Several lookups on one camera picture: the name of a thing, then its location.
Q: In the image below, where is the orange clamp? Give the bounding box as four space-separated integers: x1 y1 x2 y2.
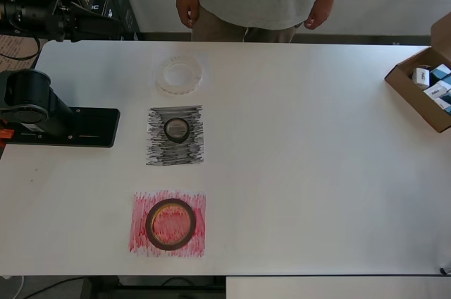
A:
0 118 15 142

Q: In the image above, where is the small black tape roll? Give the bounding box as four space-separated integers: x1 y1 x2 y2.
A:
163 117 191 144

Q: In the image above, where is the black floor cable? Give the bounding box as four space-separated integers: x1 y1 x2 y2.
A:
20 276 85 298

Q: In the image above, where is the cardboard sheet with writing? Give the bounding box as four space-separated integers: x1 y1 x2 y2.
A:
0 34 44 73

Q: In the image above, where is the white small carton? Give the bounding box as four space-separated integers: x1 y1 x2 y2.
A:
433 96 451 115
422 80 450 99
412 67 433 90

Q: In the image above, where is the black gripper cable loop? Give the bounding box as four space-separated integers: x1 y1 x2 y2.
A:
0 36 42 62

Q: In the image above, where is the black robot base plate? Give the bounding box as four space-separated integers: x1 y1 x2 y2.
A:
5 107 121 149

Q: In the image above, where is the black scribbled paper sheet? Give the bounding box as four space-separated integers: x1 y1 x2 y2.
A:
145 104 206 168

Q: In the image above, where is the white panel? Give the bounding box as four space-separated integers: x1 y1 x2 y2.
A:
225 276 451 299

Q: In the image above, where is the white floor cable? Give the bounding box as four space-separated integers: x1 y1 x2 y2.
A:
13 275 26 299

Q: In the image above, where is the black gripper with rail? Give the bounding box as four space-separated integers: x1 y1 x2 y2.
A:
49 0 126 43

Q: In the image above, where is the person's left hand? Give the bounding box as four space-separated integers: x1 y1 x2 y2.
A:
303 0 335 30

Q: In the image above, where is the wide white tape roll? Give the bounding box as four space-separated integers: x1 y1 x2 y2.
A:
154 54 205 96

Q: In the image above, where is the person's right hand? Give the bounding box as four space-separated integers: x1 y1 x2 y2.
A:
175 0 202 29

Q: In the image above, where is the open brown cardboard box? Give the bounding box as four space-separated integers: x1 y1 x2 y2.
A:
383 11 451 134

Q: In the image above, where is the red 3M tape roll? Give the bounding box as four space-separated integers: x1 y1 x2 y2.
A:
144 198 197 251

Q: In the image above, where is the red scribbled paper sheet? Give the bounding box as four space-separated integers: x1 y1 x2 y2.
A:
126 189 207 260

